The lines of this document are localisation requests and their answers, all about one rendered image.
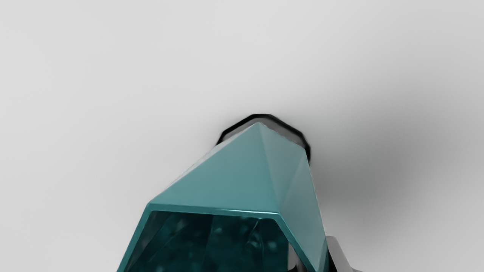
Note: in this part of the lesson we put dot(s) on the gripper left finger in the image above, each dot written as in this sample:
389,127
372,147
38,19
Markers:
292,262

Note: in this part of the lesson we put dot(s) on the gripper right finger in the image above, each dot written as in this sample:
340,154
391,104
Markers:
337,257

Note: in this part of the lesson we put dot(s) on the teal faceted mug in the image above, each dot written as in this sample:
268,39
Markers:
230,177

